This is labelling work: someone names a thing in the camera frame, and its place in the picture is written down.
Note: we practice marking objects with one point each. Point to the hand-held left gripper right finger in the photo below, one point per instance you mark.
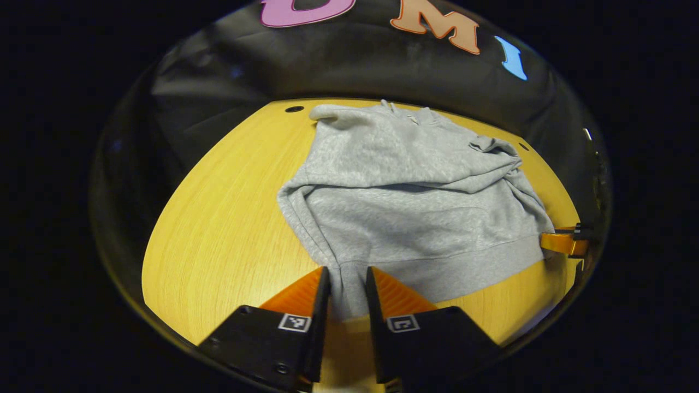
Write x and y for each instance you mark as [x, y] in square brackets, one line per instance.
[377, 338]

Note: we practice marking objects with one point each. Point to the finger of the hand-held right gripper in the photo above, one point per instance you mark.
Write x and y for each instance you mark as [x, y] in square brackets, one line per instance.
[562, 243]

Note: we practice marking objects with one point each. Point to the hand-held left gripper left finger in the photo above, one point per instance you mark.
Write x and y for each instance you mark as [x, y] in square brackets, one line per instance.
[319, 327]

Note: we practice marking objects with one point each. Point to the black backdrop cloth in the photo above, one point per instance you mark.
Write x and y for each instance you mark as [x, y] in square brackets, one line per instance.
[355, 65]

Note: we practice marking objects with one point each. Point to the grey zip-neck sweatshirt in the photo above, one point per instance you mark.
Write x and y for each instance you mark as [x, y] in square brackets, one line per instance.
[404, 218]

